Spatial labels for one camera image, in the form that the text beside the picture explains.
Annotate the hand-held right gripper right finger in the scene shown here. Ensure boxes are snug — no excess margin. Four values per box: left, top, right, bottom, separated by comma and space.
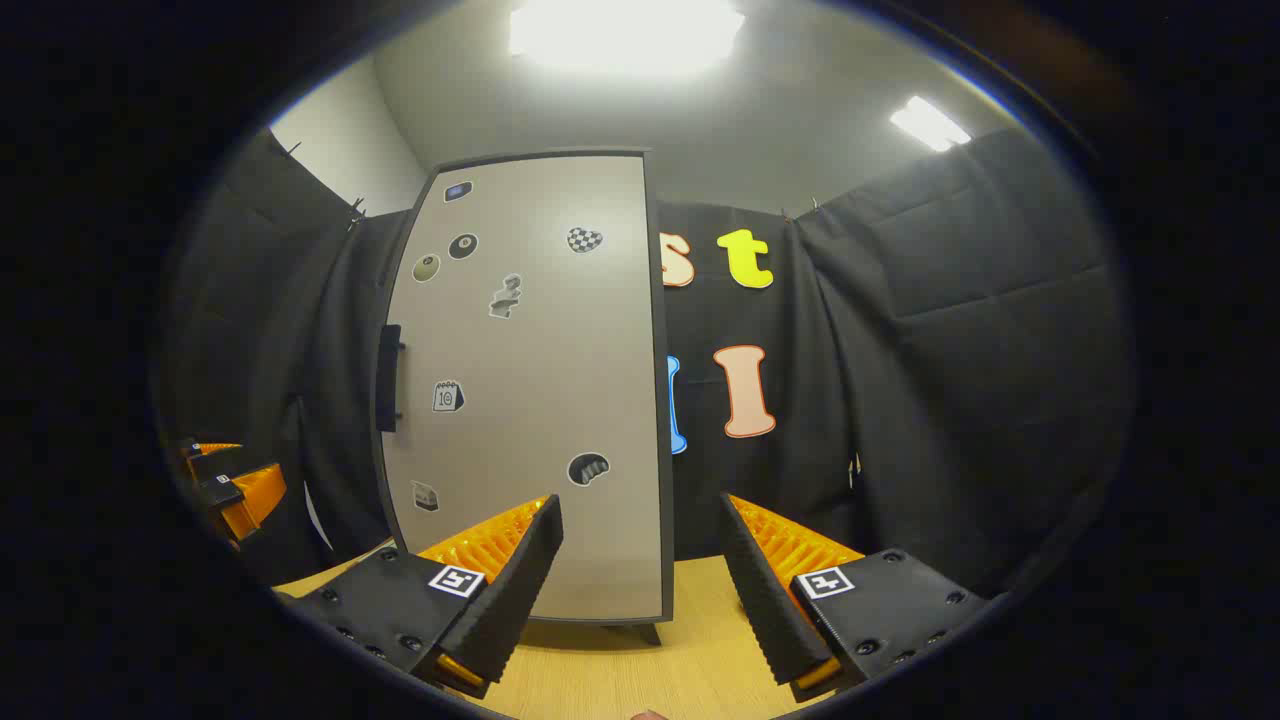
718, 491, 994, 704

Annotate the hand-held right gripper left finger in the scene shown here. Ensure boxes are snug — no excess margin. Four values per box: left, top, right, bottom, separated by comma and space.
275, 493, 565, 700

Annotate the black cabinet door handle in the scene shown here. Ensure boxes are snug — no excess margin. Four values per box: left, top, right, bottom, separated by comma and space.
375, 323, 405, 433

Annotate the grey cabinet door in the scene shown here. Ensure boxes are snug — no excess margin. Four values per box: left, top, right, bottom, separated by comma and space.
375, 152, 663, 623

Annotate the black backdrop cloth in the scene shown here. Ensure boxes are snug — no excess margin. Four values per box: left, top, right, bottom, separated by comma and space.
160, 125, 1136, 601

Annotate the small ceiling light panel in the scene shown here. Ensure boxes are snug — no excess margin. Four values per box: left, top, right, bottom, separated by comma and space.
889, 95, 973, 154

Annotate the large ceiling light panel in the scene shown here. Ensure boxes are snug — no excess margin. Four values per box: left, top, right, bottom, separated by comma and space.
508, 0, 747, 77

